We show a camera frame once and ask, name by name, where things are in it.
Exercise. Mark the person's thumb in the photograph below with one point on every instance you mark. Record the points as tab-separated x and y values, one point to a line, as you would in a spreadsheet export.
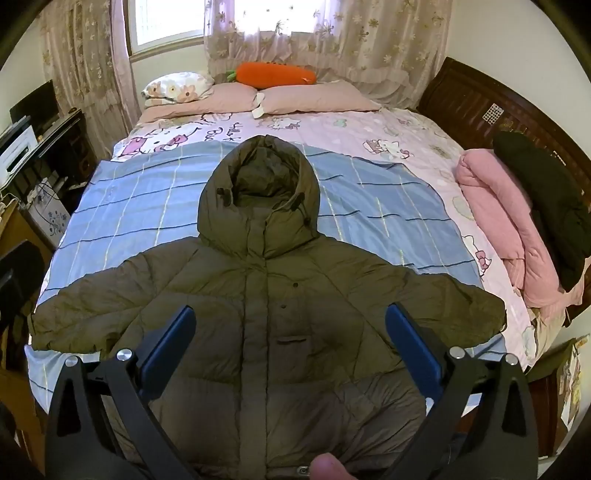
327	467

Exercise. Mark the orange carrot plush pillow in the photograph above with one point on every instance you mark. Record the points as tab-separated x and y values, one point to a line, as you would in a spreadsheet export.
262	75

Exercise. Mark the pink cartoon print bedspread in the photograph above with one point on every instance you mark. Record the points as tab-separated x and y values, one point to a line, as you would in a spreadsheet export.
369	138

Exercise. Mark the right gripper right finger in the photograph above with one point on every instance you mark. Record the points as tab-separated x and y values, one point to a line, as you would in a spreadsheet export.
481	424

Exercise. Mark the floral white pillow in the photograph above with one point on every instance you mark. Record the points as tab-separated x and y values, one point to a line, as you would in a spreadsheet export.
177	88

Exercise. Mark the dark garment on quilt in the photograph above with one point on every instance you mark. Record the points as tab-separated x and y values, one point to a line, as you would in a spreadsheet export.
558	209

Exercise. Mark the dark wooden headboard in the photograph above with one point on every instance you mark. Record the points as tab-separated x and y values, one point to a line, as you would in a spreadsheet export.
472	107

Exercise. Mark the beige floral lace curtain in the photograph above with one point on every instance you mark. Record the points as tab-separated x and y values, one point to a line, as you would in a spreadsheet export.
390	50

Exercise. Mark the pink pillow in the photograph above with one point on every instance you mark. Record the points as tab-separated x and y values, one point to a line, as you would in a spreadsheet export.
338	96
224	98

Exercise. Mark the blue plaid bed sheet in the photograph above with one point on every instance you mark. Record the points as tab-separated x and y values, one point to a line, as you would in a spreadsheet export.
288	254

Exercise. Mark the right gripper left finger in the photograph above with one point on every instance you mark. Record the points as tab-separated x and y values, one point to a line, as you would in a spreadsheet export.
80	441

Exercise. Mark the pink folded quilt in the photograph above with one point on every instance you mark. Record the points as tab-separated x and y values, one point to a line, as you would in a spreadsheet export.
503	211

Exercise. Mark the dark wooden side desk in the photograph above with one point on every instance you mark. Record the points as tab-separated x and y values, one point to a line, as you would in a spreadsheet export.
46	162

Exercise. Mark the olive green hooded puffer jacket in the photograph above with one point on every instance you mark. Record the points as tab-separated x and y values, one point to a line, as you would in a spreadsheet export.
291	358

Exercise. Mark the pink pillow left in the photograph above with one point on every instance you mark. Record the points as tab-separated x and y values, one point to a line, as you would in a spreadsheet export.
224	98

